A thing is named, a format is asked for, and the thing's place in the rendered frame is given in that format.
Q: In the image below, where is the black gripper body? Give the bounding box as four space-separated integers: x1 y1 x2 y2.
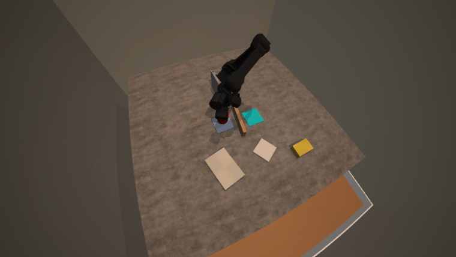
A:
215 98 230 120

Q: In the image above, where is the yellow rectangular block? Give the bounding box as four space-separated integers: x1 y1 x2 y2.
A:
290 139 314 158

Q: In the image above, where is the tan flat rectangular pad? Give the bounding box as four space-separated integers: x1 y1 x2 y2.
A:
205 148 245 190

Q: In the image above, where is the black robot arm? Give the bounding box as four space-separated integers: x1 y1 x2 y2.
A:
209 34 271 110

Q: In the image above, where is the beige flat square tile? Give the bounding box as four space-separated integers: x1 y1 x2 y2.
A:
253 138 276 162

